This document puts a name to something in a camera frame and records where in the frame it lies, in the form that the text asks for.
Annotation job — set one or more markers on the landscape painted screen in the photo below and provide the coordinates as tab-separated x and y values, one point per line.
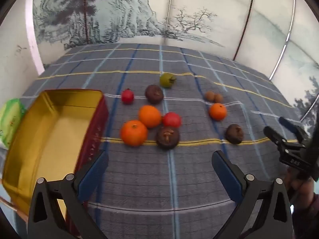
112	10

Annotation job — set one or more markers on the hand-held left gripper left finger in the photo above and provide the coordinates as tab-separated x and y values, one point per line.
93	176

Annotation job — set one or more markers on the grey plaid blanket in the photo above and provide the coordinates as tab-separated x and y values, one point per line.
174	179

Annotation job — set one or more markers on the small red fruit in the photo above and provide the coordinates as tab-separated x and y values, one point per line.
127	96

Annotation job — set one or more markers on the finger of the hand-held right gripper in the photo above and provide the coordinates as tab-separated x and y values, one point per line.
291	127
275	137

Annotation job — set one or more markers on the orange mandarin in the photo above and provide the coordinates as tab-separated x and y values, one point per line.
149	116
217	112
134	133

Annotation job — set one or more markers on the dark brown mangosteen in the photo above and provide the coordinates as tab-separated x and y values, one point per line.
234	134
167	138
154	94

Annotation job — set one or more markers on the red tomato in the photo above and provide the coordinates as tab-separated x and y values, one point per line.
172	120

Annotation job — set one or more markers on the gold and red tin box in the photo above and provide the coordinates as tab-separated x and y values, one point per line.
49	134

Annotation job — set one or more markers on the person's right forearm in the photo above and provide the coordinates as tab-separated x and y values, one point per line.
307	224

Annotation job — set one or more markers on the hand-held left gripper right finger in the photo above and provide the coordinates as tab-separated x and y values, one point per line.
228	176

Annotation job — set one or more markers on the green persimmon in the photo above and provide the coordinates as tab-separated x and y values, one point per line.
165	80

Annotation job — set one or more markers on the green tissue pack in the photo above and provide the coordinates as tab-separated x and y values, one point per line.
10	119

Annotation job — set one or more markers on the person's right hand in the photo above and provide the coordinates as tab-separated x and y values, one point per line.
302	191

